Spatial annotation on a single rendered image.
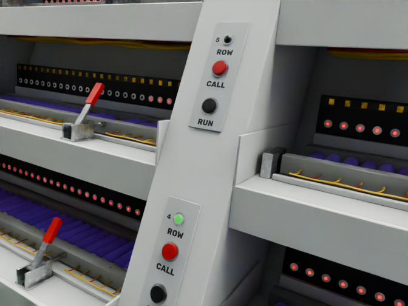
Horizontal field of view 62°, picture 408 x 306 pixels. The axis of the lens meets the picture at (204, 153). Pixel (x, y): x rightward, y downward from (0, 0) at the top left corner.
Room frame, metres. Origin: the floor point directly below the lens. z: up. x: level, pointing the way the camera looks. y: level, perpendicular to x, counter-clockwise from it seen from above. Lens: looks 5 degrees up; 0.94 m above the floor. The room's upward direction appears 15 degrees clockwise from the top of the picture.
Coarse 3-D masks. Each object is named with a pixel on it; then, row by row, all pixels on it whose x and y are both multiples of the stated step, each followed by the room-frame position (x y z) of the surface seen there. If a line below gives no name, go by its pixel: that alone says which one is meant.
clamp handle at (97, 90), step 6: (96, 84) 0.48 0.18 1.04; (102, 84) 0.48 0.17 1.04; (96, 90) 0.48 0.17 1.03; (102, 90) 0.48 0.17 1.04; (90, 96) 0.48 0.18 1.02; (96, 96) 0.48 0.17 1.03; (90, 102) 0.47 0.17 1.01; (84, 108) 0.47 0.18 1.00; (84, 114) 0.47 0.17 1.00; (78, 120) 0.47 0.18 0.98
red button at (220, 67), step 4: (216, 64) 0.35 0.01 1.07; (220, 64) 0.35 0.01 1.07; (224, 64) 0.35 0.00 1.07; (212, 68) 0.36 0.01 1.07; (216, 68) 0.35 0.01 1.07; (220, 68) 0.35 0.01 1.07; (224, 68) 0.35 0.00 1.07; (216, 72) 0.35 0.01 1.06; (220, 72) 0.35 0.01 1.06; (224, 72) 0.35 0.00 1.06
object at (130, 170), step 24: (48, 96) 0.74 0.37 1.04; (72, 96) 0.70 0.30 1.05; (0, 120) 0.56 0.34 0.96; (168, 120) 0.38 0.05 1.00; (0, 144) 0.53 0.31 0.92; (24, 144) 0.50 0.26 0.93; (48, 144) 0.47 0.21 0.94; (72, 144) 0.44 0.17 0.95; (96, 144) 0.45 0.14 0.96; (120, 144) 0.47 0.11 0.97; (48, 168) 0.48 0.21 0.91; (72, 168) 0.45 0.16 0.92; (96, 168) 0.43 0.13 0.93; (120, 168) 0.41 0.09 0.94; (144, 168) 0.39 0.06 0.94; (144, 192) 0.40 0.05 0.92
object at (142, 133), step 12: (0, 108) 0.63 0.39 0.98; (12, 108) 0.62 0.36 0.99; (24, 108) 0.60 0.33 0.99; (36, 108) 0.58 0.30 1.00; (48, 108) 0.58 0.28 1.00; (48, 120) 0.57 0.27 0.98; (60, 120) 0.55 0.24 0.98; (72, 120) 0.54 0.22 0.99; (96, 120) 0.52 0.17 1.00; (108, 120) 0.51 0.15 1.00; (96, 132) 0.52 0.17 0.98; (108, 132) 0.51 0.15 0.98; (120, 132) 0.50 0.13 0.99; (132, 132) 0.49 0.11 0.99; (144, 132) 0.48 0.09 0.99; (156, 132) 0.47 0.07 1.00
